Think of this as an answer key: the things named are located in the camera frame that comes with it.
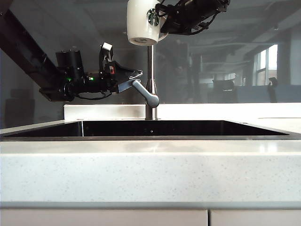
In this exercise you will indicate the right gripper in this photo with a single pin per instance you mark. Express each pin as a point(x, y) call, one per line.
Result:
point(188, 16)

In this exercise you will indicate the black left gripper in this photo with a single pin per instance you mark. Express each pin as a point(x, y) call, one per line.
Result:
point(113, 78)

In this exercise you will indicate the grey metal faucet lever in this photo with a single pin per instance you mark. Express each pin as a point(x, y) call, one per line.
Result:
point(144, 93)

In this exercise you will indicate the white Starbucks logo mug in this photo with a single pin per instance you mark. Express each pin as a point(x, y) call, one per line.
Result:
point(138, 21)

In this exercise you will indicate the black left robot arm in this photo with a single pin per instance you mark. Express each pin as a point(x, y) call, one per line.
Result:
point(30, 58)

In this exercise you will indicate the dark metal gooseneck faucet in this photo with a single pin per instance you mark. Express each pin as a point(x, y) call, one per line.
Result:
point(151, 66)

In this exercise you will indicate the black rectangular sink basin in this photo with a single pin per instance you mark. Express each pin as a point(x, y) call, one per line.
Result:
point(164, 129)

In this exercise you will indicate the white raised counter ledge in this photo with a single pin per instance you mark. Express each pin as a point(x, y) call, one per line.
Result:
point(105, 111)

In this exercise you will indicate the grey cabinet door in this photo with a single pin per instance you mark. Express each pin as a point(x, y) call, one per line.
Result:
point(256, 217)
point(103, 217)

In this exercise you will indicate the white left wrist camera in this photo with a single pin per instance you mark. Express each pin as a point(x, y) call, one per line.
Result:
point(107, 48)

